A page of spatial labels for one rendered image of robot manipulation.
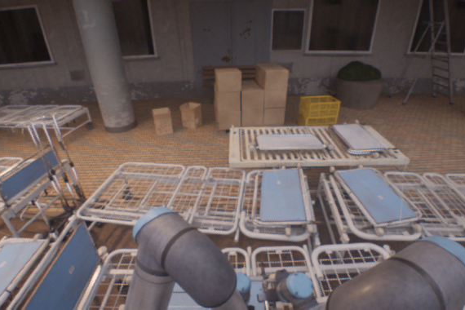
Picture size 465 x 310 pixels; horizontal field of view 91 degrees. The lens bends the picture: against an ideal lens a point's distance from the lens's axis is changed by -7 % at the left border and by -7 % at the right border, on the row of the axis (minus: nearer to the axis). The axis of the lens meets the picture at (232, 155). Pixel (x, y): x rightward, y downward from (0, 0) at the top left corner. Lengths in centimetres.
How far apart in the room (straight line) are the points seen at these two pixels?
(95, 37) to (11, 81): 444
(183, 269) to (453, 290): 46
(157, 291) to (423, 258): 55
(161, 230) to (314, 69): 664
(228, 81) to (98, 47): 223
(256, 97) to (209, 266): 392
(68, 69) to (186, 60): 309
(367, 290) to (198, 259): 31
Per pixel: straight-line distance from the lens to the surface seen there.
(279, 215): 195
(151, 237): 61
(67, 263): 166
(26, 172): 305
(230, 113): 432
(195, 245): 55
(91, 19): 483
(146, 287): 67
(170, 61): 676
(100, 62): 486
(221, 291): 58
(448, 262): 55
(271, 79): 431
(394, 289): 48
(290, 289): 100
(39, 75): 829
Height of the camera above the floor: 189
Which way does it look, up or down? 30 degrees down
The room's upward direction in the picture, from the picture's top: 1 degrees counter-clockwise
